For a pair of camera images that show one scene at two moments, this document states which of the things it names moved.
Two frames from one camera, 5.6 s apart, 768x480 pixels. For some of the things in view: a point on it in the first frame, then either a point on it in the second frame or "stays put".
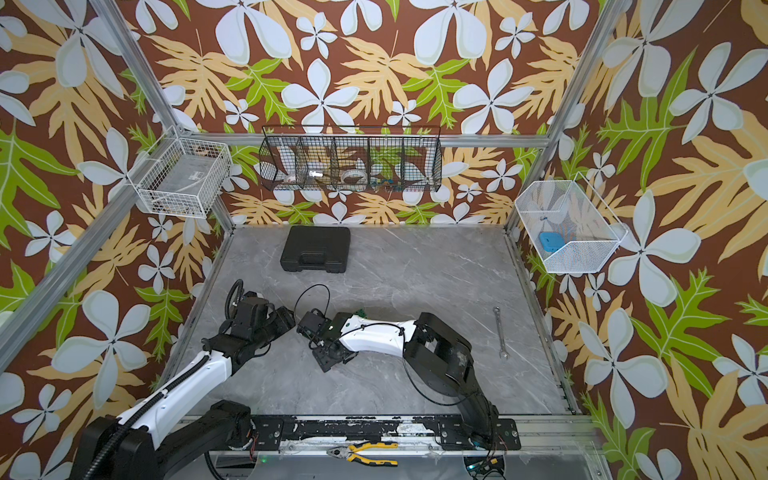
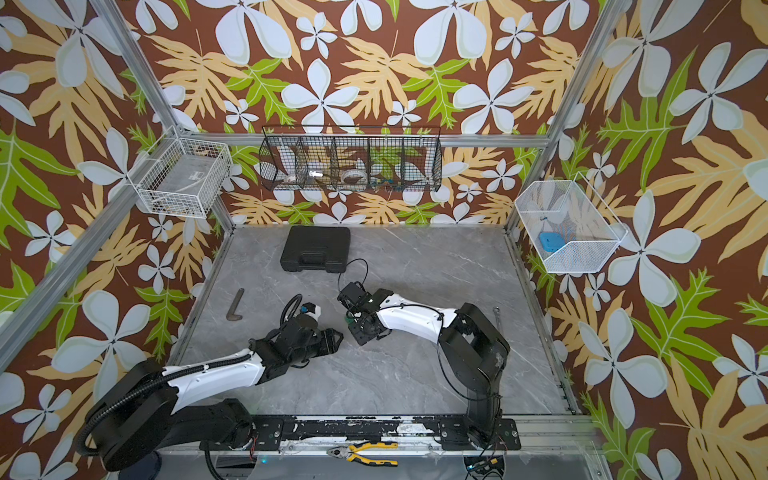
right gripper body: [323, 358] -> [359, 331]
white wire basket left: [180, 177] stays put
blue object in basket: [551, 241] stays put
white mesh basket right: [569, 225] stays put
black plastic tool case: [324, 249] stays put
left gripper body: [277, 325] -> [321, 344]
